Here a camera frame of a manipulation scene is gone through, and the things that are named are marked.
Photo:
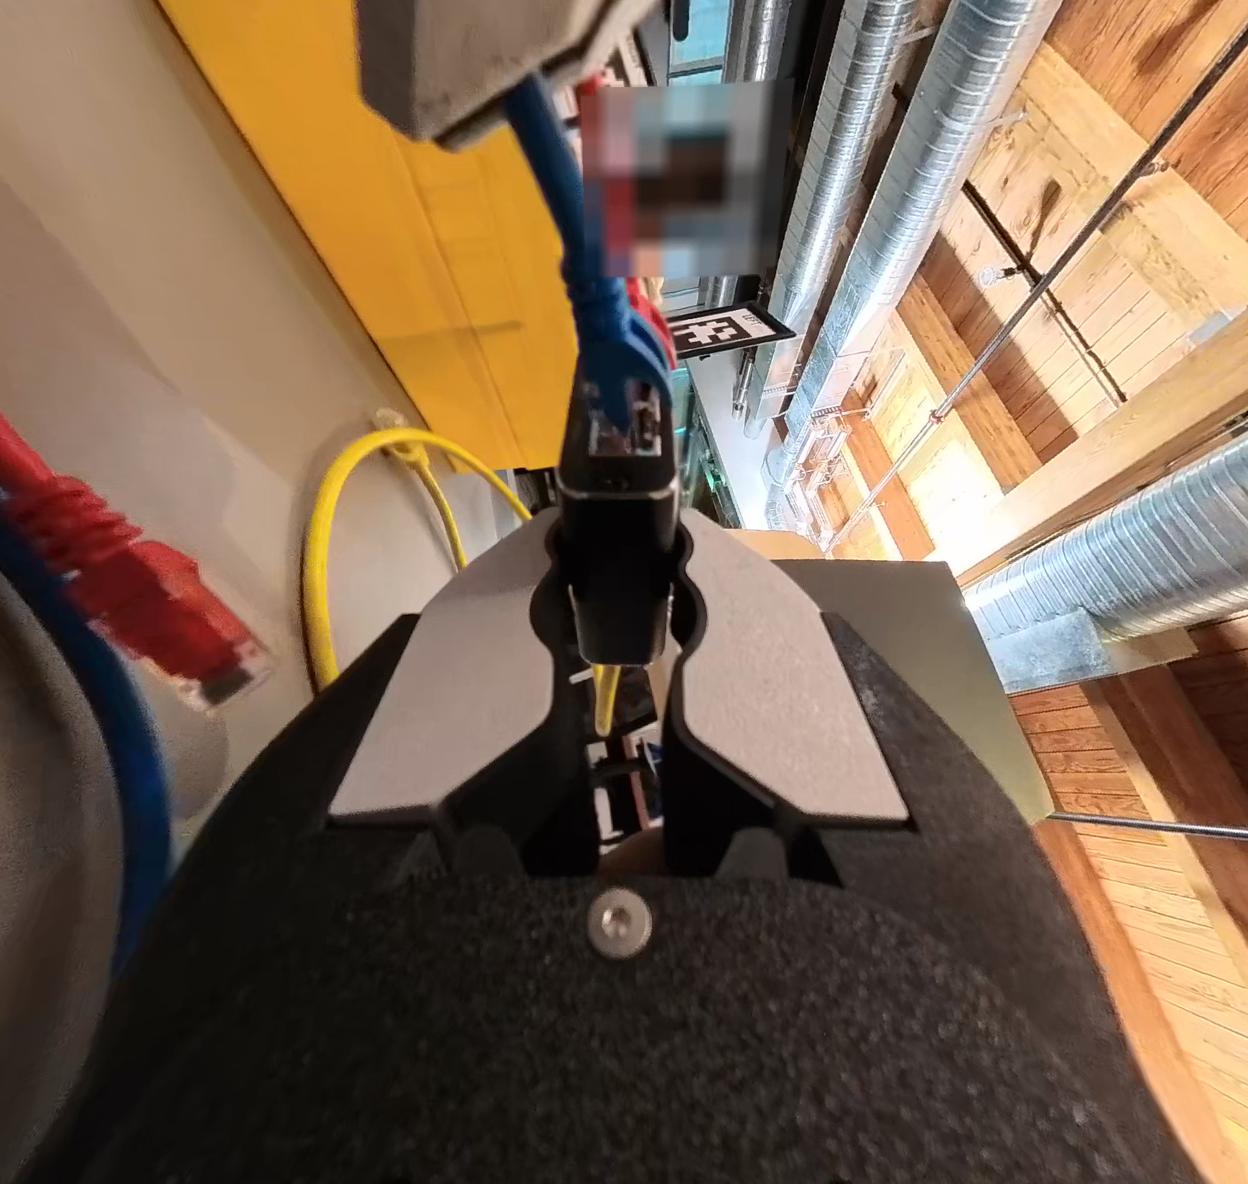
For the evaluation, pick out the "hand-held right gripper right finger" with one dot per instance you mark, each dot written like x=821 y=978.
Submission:
x=781 y=696

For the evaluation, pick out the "black printed tag board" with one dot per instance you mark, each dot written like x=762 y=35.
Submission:
x=717 y=331

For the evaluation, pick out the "black ethernet adapter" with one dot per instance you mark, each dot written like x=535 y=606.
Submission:
x=619 y=560

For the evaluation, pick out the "grey ceiling panel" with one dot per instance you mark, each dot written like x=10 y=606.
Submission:
x=927 y=638

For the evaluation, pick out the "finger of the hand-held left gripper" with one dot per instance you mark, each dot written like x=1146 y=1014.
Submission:
x=469 y=23

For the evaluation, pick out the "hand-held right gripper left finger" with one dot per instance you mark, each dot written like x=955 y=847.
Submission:
x=459 y=696

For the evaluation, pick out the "silver ventilation duct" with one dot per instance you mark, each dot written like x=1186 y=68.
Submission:
x=937 y=160
x=859 y=101
x=1122 y=550

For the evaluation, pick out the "thin metal rod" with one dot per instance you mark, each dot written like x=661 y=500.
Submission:
x=1151 y=824
x=937 y=413

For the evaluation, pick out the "yellow plastic bin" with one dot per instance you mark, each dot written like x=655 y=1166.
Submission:
x=391 y=228

